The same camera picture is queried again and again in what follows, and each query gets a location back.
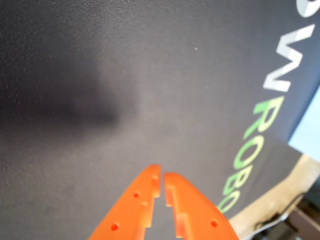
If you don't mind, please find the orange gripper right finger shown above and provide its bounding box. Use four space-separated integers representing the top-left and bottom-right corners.
163 171 241 240

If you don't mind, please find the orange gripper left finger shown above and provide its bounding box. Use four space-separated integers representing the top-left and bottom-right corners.
87 163 162 240

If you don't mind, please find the dark mat with WOWROBO print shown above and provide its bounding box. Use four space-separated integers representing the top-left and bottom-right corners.
0 0 320 240

